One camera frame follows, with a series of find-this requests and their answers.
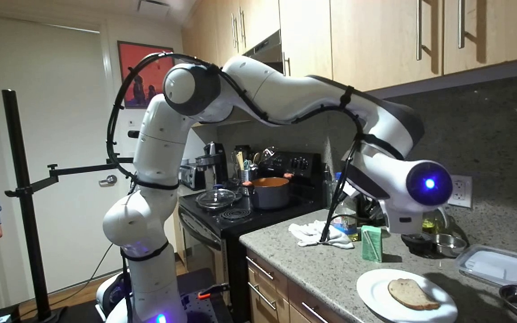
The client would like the clear plastic food container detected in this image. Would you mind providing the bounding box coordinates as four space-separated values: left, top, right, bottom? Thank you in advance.
456 247 517 288

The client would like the white round plate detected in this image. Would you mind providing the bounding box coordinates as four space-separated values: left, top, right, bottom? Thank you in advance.
357 270 458 323

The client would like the black camera stand pole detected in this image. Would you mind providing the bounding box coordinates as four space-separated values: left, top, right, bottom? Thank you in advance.
0 89 135 323

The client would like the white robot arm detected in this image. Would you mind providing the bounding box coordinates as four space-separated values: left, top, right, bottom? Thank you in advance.
102 55 452 323

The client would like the black stove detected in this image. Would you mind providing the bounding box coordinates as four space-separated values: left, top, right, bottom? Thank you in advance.
178 153 323 323

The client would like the glass pot lid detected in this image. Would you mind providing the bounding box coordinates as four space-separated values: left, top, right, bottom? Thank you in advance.
196 187 241 212

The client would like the white crumpled cloth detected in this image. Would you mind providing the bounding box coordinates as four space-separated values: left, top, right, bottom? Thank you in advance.
289 221 354 250

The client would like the black coffee maker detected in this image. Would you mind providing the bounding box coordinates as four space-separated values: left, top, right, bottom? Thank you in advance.
205 142 228 184

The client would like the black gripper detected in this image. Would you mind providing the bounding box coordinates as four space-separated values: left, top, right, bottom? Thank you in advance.
388 212 424 236

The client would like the slice of brown bread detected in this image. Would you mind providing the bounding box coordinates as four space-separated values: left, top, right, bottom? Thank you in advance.
388 279 440 311

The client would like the orange cooking pot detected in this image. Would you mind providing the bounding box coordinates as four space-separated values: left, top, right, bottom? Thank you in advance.
244 178 291 211

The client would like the white wall outlet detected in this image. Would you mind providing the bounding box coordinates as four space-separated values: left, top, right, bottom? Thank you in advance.
449 175 472 209

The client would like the red framed wall picture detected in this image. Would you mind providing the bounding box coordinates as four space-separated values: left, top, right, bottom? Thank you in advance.
117 42 174 110

